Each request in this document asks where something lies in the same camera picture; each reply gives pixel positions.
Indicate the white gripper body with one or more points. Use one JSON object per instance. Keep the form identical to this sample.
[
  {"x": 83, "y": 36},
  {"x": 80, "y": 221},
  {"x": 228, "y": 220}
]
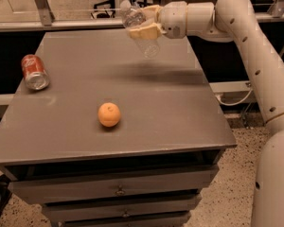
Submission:
[{"x": 173, "y": 18}]

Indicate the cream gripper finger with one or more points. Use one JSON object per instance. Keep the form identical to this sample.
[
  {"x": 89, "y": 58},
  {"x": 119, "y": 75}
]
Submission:
[
  {"x": 150, "y": 32},
  {"x": 151, "y": 14}
]

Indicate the clear plastic water bottle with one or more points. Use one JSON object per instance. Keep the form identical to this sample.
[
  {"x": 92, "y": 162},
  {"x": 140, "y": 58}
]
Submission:
[{"x": 132, "y": 17}]

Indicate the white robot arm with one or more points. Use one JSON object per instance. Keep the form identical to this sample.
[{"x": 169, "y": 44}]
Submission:
[{"x": 235, "y": 20}]

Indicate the black office chair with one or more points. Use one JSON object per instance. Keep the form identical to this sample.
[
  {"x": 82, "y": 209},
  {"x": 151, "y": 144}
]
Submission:
[{"x": 103, "y": 10}]

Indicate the orange fruit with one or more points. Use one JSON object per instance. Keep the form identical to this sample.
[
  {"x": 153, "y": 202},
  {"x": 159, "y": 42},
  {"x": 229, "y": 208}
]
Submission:
[{"x": 109, "y": 114}]

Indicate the red soda can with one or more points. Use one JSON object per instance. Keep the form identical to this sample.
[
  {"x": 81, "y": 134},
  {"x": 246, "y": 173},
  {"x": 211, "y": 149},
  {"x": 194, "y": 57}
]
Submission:
[{"x": 34, "y": 74}]

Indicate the grey drawer cabinet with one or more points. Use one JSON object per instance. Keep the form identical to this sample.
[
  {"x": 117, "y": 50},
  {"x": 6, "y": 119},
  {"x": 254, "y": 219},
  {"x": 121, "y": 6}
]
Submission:
[{"x": 115, "y": 140}]

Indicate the metal railing frame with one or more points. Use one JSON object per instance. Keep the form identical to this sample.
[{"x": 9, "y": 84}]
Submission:
[{"x": 69, "y": 19}]

